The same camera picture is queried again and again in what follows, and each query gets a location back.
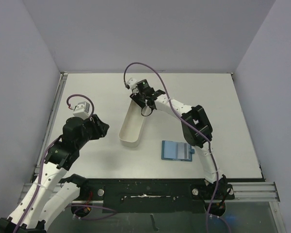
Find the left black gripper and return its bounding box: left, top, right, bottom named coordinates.
left=76, top=114, right=108, bottom=149

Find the blue card holder wallet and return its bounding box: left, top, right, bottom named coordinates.
left=161, top=140, right=195, bottom=162

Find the silver VIP credit card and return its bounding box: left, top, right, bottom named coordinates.
left=177, top=143, right=191, bottom=161

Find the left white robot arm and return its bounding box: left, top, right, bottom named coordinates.
left=0, top=114, right=110, bottom=233

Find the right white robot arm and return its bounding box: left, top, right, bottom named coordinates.
left=124, top=78, right=233, bottom=199

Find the white oblong plastic tray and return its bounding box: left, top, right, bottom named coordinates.
left=119, top=100, right=149, bottom=148

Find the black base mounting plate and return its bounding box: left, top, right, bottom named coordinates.
left=75, top=178, right=235, bottom=213

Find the right black loop cable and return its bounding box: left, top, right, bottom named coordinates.
left=140, top=101, right=156, bottom=117

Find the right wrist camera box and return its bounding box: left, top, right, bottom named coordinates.
left=125, top=78, right=138, bottom=90

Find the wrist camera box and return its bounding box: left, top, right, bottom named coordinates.
left=125, top=78, right=138, bottom=90
left=73, top=101, right=90, bottom=119

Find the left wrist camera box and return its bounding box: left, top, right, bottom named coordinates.
left=73, top=101, right=90, bottom=119

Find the aluminium frame rail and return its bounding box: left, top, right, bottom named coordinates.
left=18, top=72, right=68, bottom=204

